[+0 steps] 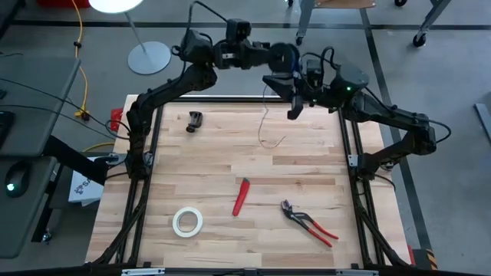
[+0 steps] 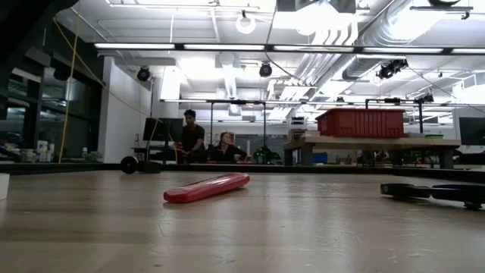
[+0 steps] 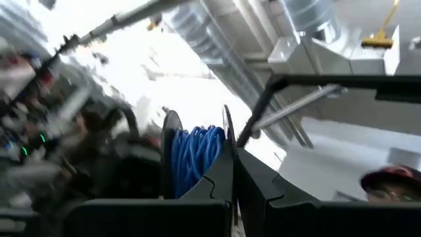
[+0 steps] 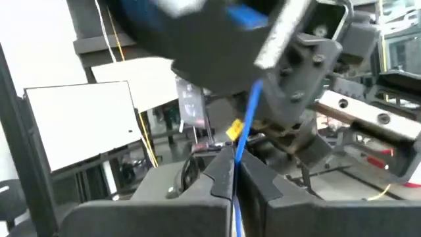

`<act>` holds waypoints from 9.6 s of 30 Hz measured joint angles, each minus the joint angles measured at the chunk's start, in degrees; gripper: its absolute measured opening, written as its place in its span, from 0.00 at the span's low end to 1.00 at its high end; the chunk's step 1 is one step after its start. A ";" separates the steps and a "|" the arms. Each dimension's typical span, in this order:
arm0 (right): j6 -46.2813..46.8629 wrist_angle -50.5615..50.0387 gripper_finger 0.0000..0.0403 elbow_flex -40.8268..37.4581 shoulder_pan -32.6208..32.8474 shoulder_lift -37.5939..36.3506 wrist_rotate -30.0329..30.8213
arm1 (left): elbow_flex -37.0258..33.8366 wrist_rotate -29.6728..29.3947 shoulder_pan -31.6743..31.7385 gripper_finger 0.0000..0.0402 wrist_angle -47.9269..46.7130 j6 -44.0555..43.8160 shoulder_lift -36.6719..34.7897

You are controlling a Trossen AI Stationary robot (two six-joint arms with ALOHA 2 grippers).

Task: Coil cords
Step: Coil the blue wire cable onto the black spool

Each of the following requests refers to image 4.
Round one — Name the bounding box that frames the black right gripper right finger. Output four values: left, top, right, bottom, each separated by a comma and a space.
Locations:
236, 149, 421, 237

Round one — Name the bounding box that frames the white rectangular panel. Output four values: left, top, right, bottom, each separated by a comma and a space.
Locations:
91, 57, 181, 113
24, 80, 143, 172

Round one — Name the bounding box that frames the dark printed sign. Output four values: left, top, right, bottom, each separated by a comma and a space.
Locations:
175, 76, 207, 130

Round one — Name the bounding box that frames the yellow tag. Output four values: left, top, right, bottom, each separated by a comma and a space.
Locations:
226, 118, 245, 142

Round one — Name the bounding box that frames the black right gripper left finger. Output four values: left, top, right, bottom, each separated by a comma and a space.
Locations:
61, 146, 235, 237

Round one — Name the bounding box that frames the black cord spool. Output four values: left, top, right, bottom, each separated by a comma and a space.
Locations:
110, 0, 287, 97

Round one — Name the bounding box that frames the thin blue cord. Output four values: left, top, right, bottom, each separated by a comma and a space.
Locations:
121, 0, 271, 237

